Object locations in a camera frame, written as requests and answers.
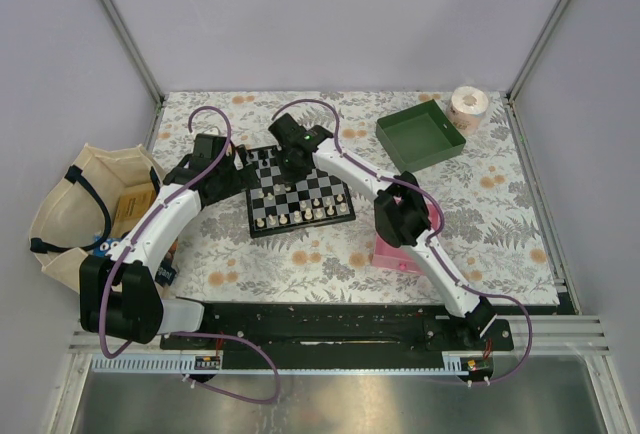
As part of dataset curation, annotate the black and grey chessboard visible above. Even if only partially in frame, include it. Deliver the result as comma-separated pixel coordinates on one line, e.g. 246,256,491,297
246,146,356,239

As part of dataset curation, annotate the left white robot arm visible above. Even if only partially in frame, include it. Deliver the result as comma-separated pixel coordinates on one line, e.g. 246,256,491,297
79,134,255,349

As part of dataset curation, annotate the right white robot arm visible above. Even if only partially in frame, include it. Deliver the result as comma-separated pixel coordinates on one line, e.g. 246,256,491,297
269,114,496,350

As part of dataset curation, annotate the floral tablecloth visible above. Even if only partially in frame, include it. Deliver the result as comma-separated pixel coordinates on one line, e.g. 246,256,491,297
152,92,559,308

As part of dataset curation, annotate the green plastic box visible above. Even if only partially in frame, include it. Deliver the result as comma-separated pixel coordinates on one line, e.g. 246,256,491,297
376,100,466,173

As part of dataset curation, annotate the pink plastic box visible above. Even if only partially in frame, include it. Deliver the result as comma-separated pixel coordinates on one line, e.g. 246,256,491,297
371,236,422,274

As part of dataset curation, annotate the beige tote bag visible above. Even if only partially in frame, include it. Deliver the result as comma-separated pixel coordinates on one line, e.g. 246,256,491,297
29,144,165,293

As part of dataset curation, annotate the tape roll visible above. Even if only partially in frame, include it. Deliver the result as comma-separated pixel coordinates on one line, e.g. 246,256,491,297
445,86,489,136

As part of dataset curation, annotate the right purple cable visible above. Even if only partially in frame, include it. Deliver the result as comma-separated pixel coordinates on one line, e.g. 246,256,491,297
271,98,534,387

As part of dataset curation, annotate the purple cable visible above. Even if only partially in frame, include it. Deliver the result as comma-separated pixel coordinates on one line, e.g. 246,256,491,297
99,105,281,405
271,98,534,387

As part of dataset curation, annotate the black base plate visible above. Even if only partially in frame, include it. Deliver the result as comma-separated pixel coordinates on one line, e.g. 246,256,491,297
159,302,515,353

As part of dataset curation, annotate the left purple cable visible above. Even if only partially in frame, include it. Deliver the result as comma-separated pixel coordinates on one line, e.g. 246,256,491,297
99,105,281,405

